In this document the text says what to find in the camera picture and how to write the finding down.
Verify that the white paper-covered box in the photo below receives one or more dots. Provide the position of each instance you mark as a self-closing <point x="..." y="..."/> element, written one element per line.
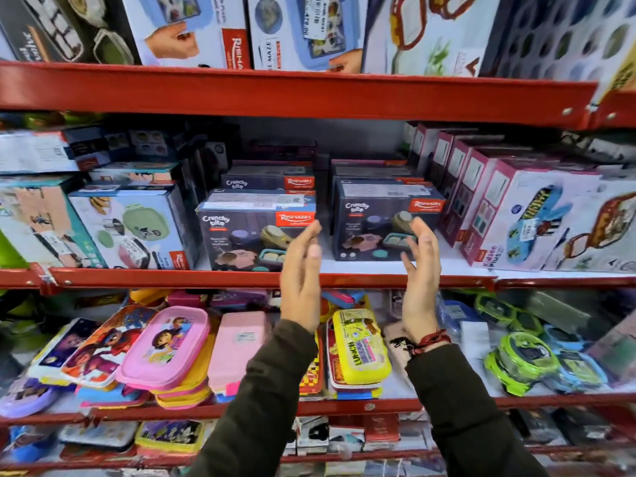
<point x="35" y="151"/>

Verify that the white carton brown lunch box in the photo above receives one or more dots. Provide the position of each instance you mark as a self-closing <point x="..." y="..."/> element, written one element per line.
<point x="427" y="34"/>

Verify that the white carton green lunch box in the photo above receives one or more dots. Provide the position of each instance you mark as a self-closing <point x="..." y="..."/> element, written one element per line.
<point x="134" y="172"/>
<point x="134" y="228"/>

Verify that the row of pink white boxes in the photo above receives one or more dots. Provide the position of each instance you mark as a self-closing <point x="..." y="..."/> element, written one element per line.
<point x="497" y="203"/>

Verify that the blue pink lunch box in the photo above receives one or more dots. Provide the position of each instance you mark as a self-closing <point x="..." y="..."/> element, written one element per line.
<point x="343" y="297"/>

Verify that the person's left thumb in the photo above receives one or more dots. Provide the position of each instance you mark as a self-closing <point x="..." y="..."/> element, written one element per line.
<point x="314" y="265"/>

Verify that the dark blue dotted carton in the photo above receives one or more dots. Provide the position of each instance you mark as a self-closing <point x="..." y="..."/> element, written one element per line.
<point x="561" y="34"/>

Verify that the green round lunch box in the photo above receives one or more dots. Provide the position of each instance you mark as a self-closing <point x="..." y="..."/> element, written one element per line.
<point x="494" y="308"/>
<point x="521" y="360"/>
<point x="527" y="322"/>

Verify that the red cartoon lunch box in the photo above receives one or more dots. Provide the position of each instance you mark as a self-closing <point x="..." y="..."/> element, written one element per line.
<point x="104" y="342"/>

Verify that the person's right forearm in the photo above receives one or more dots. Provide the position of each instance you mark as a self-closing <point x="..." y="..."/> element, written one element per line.
<point x="467" y="417"/>

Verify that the person's right thumb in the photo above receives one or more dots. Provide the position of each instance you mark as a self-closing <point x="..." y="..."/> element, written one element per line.
<point x="408" y="268"/>

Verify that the person's left forearm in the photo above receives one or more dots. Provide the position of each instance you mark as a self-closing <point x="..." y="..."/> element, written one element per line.
<point x="263" y="402"/>

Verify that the dark blue lunch set box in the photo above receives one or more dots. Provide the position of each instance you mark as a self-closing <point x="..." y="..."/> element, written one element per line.
<point x="382" y="223"/>
<point x="268" y="179"/>
<point x="367" y="161"/>
<point x="248" y="233"/>
<point x="372" y="172"/>

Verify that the yellow container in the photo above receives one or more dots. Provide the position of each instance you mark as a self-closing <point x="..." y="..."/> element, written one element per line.
<point x="149" y="295"/>

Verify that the purple pencil box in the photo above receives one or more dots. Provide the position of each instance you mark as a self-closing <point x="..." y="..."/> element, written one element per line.
<point x="241" y="299"/>

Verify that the dark wrapped item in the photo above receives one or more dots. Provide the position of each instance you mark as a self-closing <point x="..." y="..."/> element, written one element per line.
<point x="581" y="424"/>
<point x="536" y="426"/>

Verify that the white card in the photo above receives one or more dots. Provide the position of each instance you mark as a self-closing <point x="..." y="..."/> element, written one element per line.
<point x="474" y="342"/>

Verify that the pink cartoon lunch box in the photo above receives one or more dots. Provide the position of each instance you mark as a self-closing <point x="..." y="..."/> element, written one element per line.
<point x="164" y="347"/>

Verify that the black lunch box carton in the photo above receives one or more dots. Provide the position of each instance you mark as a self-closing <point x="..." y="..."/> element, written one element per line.
<point x="49" y="24"/>

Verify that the yellow cartoon lunch box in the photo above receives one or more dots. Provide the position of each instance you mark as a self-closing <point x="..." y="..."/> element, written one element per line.
<point x="360" y="345"/>

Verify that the yellow dark-print lunch box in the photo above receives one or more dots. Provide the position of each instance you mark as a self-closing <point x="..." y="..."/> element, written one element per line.
<point x="169" y="434"/>

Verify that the blue wrapped lunch box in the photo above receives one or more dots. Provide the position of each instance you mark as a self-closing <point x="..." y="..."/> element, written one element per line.
<point x="454" y="315"/>

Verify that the magenta container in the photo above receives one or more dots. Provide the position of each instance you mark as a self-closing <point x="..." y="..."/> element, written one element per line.
<point x="186" y="299"/>

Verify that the light blue lunch box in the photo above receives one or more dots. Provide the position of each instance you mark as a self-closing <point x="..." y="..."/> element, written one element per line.
<point x="576" y="370"/>

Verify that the pinkish wrapped box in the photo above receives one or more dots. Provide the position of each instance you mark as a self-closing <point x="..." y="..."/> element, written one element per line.
<point x="616" y="352"/>

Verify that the white carton red lunch box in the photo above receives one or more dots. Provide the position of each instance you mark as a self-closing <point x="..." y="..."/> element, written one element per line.
<point x="601" y="228"/>

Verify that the stack of yellow lunch boxes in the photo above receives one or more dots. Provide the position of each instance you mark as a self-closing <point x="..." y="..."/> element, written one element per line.
<point x="191" y="387"/>

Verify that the grey wrapped box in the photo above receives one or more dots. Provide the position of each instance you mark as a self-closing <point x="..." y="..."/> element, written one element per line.
<point x="559" y="310"/>

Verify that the blue plastic container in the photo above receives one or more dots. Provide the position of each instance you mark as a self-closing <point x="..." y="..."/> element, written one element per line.
<point x="27" y="444"/>

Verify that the person's right hand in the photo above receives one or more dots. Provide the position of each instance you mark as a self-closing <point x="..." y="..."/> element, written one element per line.
<point x="422" y="298"/>

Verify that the small white black box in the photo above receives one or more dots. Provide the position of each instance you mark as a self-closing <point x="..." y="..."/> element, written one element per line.
<point x="313" y="434"/>

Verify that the small red box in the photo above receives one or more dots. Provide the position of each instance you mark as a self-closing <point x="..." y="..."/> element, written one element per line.
<point x="381" y="428"/>

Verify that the white printed lunch box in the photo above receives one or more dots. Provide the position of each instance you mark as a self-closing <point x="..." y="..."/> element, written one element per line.
<point x="99" y="434"/>

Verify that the plain pink lunch box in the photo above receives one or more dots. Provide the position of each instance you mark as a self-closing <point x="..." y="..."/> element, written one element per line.
<point x="238" y="347"/>

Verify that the green plastic container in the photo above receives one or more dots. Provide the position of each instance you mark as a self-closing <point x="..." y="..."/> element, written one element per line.
<point x="10" y="253"/>

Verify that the blue white cartoon lunch box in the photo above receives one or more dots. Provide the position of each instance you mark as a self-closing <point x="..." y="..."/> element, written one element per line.
<point x="54" y="350"/>

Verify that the person's left hand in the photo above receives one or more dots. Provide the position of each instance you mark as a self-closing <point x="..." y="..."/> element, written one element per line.
<point x="298" y="288"/>

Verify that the yellow checkered lunch box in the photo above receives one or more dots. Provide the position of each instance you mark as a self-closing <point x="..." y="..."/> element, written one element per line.
<point x="313" y="377"/>

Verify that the white carton blue lunch box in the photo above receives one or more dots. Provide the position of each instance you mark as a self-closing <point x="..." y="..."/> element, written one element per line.
<point x="198" y="29"/>
<point x="303" y="29"/>

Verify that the red metal shelf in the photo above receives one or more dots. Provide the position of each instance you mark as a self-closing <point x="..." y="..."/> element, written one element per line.
<point x="99" y="462"/>
<point x="616" y="111"/>
<point x="298" y="91"/>
<point x="149" y="278"/>
<point x="348" y="406"/>

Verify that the dark product boxes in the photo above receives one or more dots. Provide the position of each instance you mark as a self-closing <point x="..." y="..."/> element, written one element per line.
<point x="124" y="143"/>

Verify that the teal product box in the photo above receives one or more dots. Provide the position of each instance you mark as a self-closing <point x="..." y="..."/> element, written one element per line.
<point x="39" y="218"/>

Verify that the purple lunch box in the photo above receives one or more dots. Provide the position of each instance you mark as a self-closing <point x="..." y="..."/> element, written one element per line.
<point x="25" y="399"/>

